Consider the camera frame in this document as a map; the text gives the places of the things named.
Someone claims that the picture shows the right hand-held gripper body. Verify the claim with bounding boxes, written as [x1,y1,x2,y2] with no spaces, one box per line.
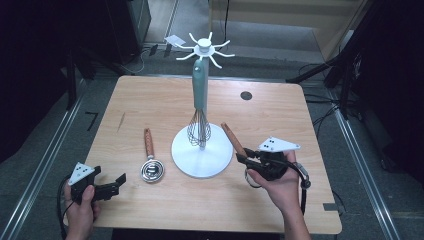
[251,135,302,182]

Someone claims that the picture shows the black hanging cable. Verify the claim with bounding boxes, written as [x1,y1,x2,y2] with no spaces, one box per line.
[219,0,232,50]

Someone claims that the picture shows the wooden handled mesh strainer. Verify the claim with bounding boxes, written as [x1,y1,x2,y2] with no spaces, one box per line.
[220,121,265,190]

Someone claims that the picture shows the black cabinet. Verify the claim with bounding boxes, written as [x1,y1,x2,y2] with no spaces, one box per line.
[99,0,152,66]

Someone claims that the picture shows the white floor cable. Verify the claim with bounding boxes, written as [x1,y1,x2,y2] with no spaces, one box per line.
[127,49,147,75]

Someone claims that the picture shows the wooden handled steel ladle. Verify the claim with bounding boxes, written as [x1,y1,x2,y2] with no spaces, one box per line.
[139,127,166,184]

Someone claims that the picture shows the black floor cables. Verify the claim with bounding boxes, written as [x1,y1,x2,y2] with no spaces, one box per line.
[299,62,359,139]

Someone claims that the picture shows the white paper sheet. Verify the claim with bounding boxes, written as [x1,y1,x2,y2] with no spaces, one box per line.
[163,34,187,47]

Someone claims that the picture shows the person's left hand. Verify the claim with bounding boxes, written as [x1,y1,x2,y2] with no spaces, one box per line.
[63,184,102,240]

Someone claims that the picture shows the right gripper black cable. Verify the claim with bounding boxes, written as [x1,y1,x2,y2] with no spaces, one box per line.
[266,159,313,217]

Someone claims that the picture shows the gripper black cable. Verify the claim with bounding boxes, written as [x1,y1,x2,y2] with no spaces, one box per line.
[266,159,313,217]
[56,173,75,240]

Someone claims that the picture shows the white utensil rack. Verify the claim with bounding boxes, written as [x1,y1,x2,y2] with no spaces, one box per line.
[171,31,236,179]

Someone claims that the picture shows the aluminium floor rail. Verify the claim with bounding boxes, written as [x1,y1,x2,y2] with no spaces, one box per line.
[0,79,88,240]
[327,89,402,240]

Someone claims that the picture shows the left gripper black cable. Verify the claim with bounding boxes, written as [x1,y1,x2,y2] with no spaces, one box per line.
[56,173,75,240]

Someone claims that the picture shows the person's right hand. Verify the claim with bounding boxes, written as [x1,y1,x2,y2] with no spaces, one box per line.
[246,149,302,216]

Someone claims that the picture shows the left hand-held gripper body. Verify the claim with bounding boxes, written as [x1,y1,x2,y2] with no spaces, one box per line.
[67,161,109,206]

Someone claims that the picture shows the teal handled whisk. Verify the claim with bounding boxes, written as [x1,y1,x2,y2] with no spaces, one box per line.
[186,57,213,150]

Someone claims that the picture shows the black metal stand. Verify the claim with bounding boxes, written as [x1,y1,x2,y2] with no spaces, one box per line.
[63,46,81,112]
[285,0,388,122]

